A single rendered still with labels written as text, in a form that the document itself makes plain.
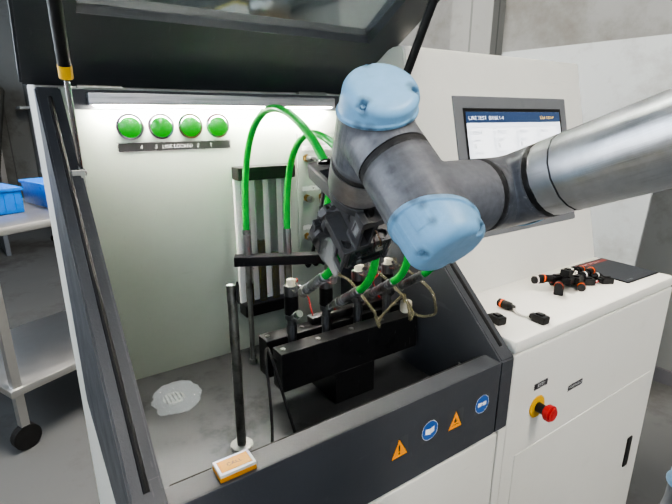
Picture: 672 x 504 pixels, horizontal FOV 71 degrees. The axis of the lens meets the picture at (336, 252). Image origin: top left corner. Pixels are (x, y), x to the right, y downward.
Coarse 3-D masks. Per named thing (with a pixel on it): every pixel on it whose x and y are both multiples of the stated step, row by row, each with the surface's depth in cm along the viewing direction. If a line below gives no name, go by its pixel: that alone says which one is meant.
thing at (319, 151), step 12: (264, 108) 85; (276, 108) 81; (288, 108) 79; (300, 120) 76; (252, 132) 92; (312, 132) 74; (252, 144) 94; (312, 144) 73; (324, 156) 71; (324, 276) 76
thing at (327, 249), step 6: (324, 240) 67; (330, 240) 66; (324, 246) 68; (330, 246) 66; (324, 252) 69; (330, 252) 67; (324, 258) 71; (330, 258) 68; (330, 264) 69; (336, 270) 67; (336, 276) 68
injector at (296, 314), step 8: (288, 288) 88; (288, 296) 88; (296, 296) 89; (288, 304) 89; (296, 304) 89; (288, 312) 89; (296, 312) 88; (288, 320) 90; (296, 320) 89; (288, 328) 91; (296, 328) 91; (288, 336) 91; (296, 336) 92
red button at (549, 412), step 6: (540, 396) 100; (534, 402) 99; (540, 402) 100; (534, 408) 100; (540, 408) 99; (546, 408) 97; (552, 408) 97; (534, 414) 100; (546, 414) 97; (552, 414) 97; (546, 420) 97; (552, 420) 98
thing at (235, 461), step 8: (232, 456) 63; (240, 456) 63; (248, 456) 63; (224, 464) 61; (232, 464) 61; (240, 464) 61; (256, 464) 62; (216, 472) 61; (224, 472) 60; (240, 472) 61; (224, 480) 60
